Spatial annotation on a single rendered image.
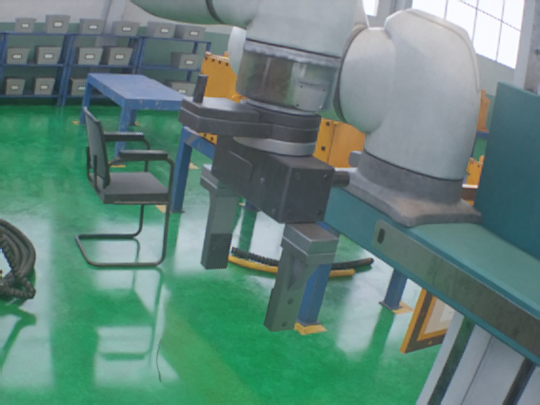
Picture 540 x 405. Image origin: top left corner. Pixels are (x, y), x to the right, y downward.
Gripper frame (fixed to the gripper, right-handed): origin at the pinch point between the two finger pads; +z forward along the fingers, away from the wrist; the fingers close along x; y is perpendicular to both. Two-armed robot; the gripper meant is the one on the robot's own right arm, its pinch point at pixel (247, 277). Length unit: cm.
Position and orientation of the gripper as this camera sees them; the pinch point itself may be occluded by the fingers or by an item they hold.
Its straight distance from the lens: 61.8
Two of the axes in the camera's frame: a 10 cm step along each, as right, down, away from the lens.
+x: -5.0, -3.5, 7.9
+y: 8.4, 0.0, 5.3
